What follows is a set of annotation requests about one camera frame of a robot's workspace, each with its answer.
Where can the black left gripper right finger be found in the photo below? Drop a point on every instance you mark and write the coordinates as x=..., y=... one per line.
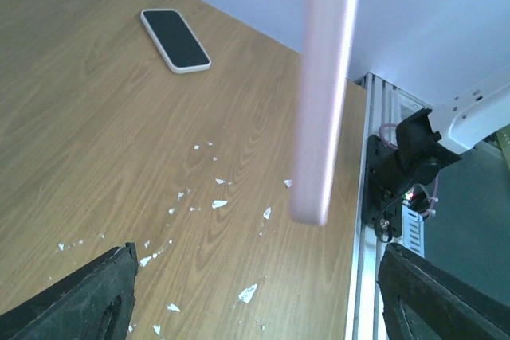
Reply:
x=421, y=301

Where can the pink phone case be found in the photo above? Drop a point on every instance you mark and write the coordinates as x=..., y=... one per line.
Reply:
x=324, y=65

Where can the front aluminium rail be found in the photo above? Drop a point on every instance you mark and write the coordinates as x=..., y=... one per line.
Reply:
x=365, y=306

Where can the grey slotted cable duct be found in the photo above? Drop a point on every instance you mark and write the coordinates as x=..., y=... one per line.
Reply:
x=413, y=232

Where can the black phone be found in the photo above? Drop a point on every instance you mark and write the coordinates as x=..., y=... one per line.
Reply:
x=180, y=49

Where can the white paper scrap pile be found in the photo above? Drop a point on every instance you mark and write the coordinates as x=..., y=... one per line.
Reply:
x=208, y=241

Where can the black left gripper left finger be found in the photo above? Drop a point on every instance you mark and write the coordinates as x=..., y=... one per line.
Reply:
x=94, y=302

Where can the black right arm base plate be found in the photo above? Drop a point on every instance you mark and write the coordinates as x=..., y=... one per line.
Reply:
x=387, y=177

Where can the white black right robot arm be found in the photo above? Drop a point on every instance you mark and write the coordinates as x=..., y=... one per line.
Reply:
x=434, y=138

